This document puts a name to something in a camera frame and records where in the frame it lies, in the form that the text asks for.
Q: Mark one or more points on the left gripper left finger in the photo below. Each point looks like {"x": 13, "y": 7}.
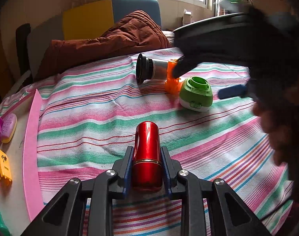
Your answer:
{"x": 85, "y": 206}

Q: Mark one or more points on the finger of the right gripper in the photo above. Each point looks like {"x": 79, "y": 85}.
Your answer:
{"x": 184, "y": 65}
{"x": 233, "y": 91}

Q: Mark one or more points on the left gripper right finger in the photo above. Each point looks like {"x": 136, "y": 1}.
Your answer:
{"x": 207, "y": 206}

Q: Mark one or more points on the green white plastic toy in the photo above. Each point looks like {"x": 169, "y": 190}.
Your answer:
{"x": 196, "y": 94}

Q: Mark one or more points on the yellow plastic toy block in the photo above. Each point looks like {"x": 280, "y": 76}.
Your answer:
{"x": 5, "y": 170}

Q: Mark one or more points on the red metallic bottle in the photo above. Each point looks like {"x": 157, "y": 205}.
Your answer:
{"x": 146, "y": 162}

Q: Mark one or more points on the operator hand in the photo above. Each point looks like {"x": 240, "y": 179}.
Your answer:
{"x": 281, "y": 123}

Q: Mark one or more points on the orange plastic block toy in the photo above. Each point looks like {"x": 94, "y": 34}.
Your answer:
{"x": 172, "y": 85}

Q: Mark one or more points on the striped pink pillow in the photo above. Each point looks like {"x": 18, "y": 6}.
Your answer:
{"x": 170, "y": 37}

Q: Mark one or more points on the grey jar black lid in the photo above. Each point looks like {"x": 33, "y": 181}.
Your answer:
{"x": 150, "y": 69}

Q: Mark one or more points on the white carton box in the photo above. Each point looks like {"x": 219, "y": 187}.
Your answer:
{"x": 187, "y": 17}

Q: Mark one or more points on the pink tray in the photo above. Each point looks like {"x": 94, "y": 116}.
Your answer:
{"x": 21, "y": 200}

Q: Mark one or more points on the rust brown quilt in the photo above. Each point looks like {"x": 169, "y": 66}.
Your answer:
{"x": 135, "y": 33}

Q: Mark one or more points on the striped bed cover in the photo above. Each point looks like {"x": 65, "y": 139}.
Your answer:
{"x": 91, "y": 114}

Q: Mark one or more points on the multicolour padded headboard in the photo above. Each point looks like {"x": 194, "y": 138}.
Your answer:
{"x": 87, "y": 21}

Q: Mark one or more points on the purple yellow oval toy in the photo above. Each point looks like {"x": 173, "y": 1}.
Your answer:
{"x": 8, "y": 128}

